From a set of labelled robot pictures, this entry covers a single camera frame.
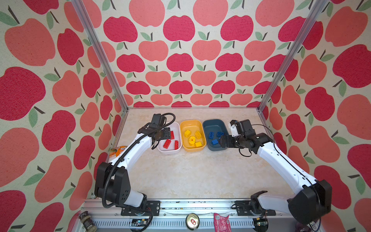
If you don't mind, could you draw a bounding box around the long red lego brick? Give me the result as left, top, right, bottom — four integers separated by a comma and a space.
163, 139, 172, 149

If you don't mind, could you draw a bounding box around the yellow round lego piece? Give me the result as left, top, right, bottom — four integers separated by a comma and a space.
188, 136, 196, 147

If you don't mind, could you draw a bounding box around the dark teal plastic container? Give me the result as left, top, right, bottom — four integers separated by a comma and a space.
203, 119, 229, 152

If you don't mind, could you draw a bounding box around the yellow plastic container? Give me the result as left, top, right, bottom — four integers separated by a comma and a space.
180, 120, 207, 152

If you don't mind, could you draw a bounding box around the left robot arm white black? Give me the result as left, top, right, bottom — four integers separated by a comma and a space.
94, 127, 171, 208

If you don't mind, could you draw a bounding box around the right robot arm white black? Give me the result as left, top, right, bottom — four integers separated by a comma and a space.
218, 133, 332, 225

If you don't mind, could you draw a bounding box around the white plastic container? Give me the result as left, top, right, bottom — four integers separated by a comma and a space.
157, 122, 182, 155

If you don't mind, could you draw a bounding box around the orange snack packet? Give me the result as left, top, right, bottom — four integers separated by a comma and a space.
109, 146, 127, 159

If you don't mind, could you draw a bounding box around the pink snack wrapper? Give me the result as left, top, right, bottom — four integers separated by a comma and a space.
214, 213, 231, 232

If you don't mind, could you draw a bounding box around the drink can top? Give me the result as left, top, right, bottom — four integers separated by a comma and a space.
185, 213, 200, 231

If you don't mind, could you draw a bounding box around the dark glass jar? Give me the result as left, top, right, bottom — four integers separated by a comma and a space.
79, 211, 98, 232

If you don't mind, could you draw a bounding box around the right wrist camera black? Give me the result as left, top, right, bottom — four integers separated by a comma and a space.
234, 119, 253, 137

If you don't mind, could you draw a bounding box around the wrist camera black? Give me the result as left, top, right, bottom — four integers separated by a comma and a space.
151, 114, 166, 127
234, 119, 253, 137

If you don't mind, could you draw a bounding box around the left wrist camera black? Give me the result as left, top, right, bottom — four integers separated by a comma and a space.
151, 114, 166, 127

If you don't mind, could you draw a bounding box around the black corrugated cable hose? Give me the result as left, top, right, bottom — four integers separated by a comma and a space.
101, 112, 176, 232

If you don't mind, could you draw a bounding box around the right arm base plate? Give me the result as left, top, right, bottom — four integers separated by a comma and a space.
231, 200, 276, 216

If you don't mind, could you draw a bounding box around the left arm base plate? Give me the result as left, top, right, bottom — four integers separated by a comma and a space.
121, 200, 161, 217

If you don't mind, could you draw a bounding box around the aluminium front rail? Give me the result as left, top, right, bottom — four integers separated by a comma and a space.
79, 199, 310, 232

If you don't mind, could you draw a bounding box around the aluminium corner post left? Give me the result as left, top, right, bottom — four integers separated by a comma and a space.
71, 0, 129, 114

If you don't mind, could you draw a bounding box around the aluminium corner post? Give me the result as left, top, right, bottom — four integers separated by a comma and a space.
257, 0, 329, 113
71, 0, 129, 114

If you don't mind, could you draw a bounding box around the aluminium corner post right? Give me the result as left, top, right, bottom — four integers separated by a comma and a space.
257, 0, 329, 113

